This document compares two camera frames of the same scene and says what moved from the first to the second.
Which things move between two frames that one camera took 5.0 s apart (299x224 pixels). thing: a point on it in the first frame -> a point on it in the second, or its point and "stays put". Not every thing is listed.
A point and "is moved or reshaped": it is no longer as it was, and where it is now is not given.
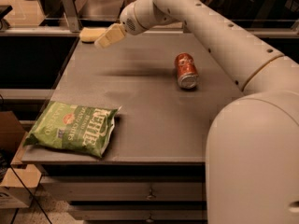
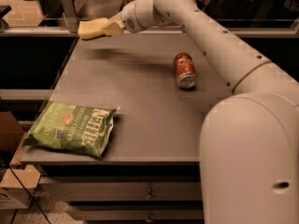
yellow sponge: (91, 35) is moved or reshaped
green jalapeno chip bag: (75, 128) stays put
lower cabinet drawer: (140, 211) stays put
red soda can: (186, 70) stays put
